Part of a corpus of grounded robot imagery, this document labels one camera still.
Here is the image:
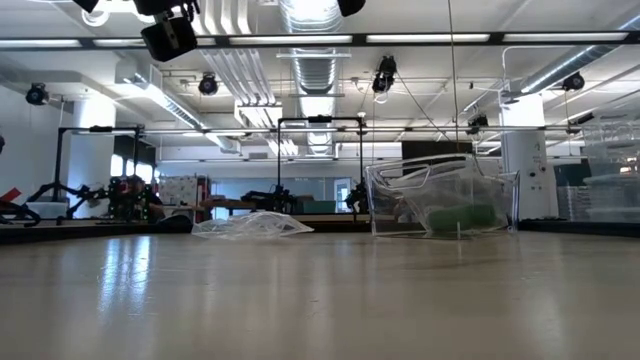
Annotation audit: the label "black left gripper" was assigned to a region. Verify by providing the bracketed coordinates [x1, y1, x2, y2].
[132, 0, 201, 64]

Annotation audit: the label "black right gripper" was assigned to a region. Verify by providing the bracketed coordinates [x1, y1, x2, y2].
[337, 0, 367, 18]

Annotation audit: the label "clear plastic bin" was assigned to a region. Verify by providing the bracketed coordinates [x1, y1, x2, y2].
[364, 153, 521, 239]

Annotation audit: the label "green woven bandage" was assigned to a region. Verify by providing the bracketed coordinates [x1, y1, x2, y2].
[426, 202, 500, 234]

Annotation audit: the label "white patterned box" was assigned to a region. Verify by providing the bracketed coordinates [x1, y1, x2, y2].
[158, 174, 200, 207]

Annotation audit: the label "person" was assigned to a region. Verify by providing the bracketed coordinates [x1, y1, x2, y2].
[124, 174, 166, 223]

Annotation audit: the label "black monitor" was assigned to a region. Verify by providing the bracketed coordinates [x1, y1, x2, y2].
[401, 140, 475, 161]

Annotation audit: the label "teal storage box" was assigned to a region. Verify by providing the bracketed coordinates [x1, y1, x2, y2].
[298, 199, 338, 215]

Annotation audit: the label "stacked clear plastic containers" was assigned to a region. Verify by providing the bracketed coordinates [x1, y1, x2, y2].
[555, 107, 640, 224]

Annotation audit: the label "black ceiling cable reel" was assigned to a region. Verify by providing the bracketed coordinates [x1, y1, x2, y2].
[25, 81, 51, 107]
[370, 54, 399, 94]
[197, 72, 220, 97]
[466, 113, 490, 136]
[561, 71, 586, 93]

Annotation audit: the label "thin hanging cord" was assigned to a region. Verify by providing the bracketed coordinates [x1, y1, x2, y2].
[446, 0, 461, 151]

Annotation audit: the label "black background rig frame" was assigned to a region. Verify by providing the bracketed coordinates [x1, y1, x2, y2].
[276, 115, 365, 211]
[53, 124, 147, 222]

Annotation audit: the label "black hose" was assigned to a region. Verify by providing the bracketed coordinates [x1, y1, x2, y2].
[0, 199, 43, 228]

